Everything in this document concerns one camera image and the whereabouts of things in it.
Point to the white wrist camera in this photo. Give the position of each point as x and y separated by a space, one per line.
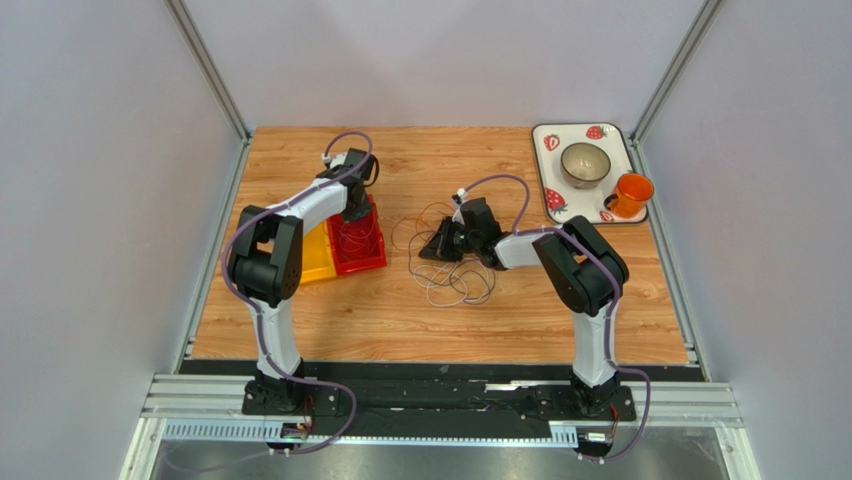
459 199
332 162

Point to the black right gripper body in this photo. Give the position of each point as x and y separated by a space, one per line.
453 237

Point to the beige ceramic bowl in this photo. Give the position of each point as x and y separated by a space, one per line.
584 165

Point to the aluminium frame rail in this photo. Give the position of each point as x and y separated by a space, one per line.
194 39

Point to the red plastic bin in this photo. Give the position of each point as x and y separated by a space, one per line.
358 246

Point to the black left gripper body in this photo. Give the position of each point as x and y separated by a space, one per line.
360 211

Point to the strawberry pattern tray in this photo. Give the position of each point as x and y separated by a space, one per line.
561 200

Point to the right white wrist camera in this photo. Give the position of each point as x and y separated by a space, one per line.
459 199

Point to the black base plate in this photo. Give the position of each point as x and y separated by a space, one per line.
432 400

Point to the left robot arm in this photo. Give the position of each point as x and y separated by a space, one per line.
263 261

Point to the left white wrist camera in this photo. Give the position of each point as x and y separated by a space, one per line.
332 162

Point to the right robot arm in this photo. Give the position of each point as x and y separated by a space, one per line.
586 272

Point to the yellow plastic bin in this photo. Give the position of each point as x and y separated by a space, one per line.
318 260

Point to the orange mug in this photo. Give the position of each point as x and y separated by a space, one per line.
630 195

